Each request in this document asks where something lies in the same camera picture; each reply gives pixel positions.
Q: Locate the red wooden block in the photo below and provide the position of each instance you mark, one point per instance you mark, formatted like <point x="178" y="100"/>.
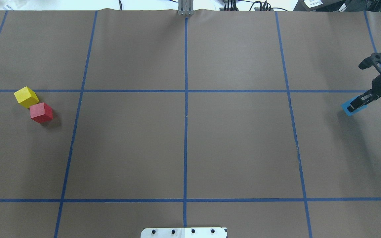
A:
<point x="41" y="112"/>

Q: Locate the yellow wooden block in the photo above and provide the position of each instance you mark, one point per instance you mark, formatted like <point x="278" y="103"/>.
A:
<point x="26" y="97"/>

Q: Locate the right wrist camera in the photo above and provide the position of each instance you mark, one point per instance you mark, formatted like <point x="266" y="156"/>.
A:
<point x="373" y="60"/>

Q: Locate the aluminium frame post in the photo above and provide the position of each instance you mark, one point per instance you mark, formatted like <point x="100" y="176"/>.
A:
<point x="185" y="7"/>

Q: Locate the white mount base plate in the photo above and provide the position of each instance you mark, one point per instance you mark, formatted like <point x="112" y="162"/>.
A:
<point x="185" y="232"/>

